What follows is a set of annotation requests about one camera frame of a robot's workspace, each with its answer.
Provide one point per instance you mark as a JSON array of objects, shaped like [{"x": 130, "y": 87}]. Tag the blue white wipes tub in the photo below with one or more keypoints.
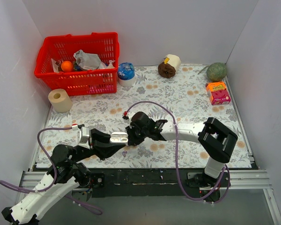
[{"x": 126, "y": 74}]

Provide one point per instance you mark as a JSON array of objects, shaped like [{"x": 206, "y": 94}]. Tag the floral table mat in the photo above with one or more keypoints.
[{"x": 182, "y": 98}]

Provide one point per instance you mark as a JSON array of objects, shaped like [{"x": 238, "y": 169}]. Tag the orange fruit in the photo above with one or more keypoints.
[{"x": 67, "y": 66}]

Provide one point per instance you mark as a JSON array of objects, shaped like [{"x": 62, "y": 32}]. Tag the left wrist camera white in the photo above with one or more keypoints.
[{"x": 83, "y": 135}]

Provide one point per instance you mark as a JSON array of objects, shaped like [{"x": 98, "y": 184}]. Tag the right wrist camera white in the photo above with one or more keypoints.
[{"x": 127, "y": 117}]

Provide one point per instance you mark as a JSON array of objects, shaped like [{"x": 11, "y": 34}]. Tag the crumpled grey plastic bag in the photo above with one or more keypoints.
[{"x": 88, "y": 61}]

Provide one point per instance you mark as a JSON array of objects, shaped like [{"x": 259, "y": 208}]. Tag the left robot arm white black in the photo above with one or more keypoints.
[{"x": 66, "y": 173}]

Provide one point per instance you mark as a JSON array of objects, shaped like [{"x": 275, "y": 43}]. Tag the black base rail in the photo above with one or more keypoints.
[{"x": 118, "y": 182}]

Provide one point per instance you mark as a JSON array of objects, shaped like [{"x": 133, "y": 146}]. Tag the brown cream towel roll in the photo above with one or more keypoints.
[{"x": 169, "y": 66}]

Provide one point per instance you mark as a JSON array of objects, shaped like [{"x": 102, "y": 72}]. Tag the red plastic shopping basket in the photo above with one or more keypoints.
[{"x": 62, "y": 48}]

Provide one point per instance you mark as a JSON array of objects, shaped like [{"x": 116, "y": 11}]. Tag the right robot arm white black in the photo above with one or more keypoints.
[{"x": 216, "y": 138}]

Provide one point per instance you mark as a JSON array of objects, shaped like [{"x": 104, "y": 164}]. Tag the orange pink sponge box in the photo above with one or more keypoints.
[{"x": 218, "y": 93}]

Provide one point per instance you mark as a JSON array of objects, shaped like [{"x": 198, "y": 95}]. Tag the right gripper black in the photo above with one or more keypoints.
[{"x": 131, "y": 135}]

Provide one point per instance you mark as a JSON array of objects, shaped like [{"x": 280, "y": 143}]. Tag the white earbud charging case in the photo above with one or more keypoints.
[{"x": 119, "y": 137}]

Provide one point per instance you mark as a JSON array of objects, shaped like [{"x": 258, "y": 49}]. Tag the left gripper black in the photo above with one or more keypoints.
[{"x": 92, "y": 141}]

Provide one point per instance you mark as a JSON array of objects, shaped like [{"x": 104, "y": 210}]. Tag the white pump bottle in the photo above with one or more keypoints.
[{"x": 110, "y": 65}]

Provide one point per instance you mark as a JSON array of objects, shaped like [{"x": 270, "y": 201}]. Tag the beige paper roll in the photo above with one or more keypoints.
[{"x": 60, "y": 100}]

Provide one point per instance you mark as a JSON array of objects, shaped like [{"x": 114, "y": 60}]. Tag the green textured melon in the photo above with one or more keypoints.
[{"x": 215, "y": 72}]

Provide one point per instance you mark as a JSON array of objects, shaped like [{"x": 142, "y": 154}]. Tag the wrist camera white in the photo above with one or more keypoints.
[
  {"x": 127, "y": 117},
  {"x": 83, "y": 135}
]

